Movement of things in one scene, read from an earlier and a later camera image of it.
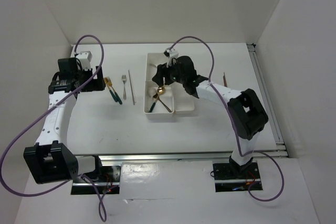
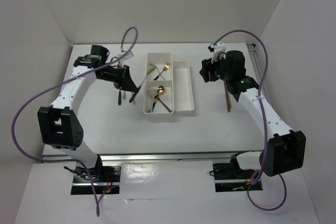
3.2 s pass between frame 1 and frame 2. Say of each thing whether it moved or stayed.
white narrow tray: stayed
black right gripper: moved
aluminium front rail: stayed
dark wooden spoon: stayed
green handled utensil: moved
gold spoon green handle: stayed
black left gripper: moved
